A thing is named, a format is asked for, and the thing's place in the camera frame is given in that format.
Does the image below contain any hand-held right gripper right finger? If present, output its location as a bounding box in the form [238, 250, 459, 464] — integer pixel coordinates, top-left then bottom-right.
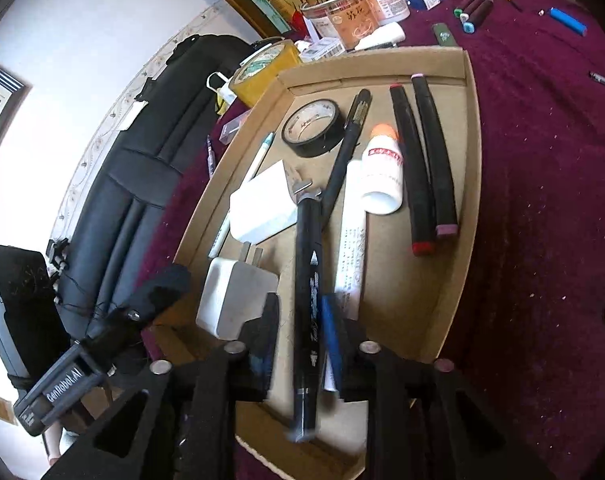
[321, 294, 538, 480]

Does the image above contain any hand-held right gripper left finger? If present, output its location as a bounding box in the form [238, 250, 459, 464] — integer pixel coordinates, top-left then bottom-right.
[42, 292, 283, 480]

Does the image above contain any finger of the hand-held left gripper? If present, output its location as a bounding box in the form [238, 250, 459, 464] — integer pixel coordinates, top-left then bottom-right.
[130, 265, 192, 328]

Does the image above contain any black printed marker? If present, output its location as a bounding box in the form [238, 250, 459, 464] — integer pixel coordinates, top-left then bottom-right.
[288, 197, 325, 443]

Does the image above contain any shallow cardboard box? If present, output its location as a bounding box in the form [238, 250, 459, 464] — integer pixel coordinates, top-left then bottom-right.
[142, 46, 483, 480]

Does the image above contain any white printed tube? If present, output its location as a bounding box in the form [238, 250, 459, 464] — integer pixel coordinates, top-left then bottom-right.
[323, 159, 369, 395]

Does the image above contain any white bottle orange cap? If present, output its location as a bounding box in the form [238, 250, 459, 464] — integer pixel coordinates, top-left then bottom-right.
[359, 124, 404, 216]

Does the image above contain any black marker red cap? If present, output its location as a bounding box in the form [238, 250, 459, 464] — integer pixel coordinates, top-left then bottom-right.
[389, 83, 438, 257]

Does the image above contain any black clip pen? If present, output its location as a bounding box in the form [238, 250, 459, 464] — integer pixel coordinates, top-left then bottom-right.
[322, 89, 373, 221]

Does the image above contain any black tape roll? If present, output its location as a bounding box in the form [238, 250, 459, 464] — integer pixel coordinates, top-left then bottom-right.
[281, 100, 345, 157]

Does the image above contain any black marker pink cap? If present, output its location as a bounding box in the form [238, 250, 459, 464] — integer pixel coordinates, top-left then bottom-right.
[411, 73, 459, 238]

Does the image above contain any white plug adapter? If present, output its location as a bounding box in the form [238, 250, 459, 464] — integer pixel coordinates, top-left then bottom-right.
[196, 242, 279, 341]

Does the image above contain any black leather chair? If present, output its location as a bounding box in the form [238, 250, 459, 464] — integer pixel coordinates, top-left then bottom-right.
[52, 35, 263, 356]

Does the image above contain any white square charger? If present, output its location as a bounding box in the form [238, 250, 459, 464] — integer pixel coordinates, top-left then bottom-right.
[229, 159, 303, 245]

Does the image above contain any white pen teal tip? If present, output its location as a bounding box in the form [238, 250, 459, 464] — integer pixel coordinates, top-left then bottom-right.
[207, 131, 277, 261]

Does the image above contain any clear plastic box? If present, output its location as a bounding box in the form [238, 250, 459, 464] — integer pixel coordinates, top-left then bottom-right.
[220, 110, 253, 147]

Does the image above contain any yellow tape roll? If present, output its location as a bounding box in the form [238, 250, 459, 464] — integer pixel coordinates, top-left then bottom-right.
[230, 40, 303, 108]

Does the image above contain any dark framed picture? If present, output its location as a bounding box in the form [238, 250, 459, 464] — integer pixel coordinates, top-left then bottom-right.
[0, 55, 30, 176]

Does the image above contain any white squeeze tube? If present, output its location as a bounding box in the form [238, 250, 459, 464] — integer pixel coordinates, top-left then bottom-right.
[355, 22, 407, 52]

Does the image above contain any clear orange printed cup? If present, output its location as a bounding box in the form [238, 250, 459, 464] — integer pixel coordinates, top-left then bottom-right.
[300, 0, 383, 51]

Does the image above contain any green flat stick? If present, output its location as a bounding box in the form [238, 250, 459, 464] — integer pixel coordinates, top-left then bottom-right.
[431, 22, 455, 48]

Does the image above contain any black marker blue cap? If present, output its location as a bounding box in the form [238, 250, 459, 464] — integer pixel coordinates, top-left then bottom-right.
[459, 0, 495, 35]

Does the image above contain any blue lighter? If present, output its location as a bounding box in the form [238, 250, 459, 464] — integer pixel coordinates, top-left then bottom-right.
[549, 7, 588, 37]

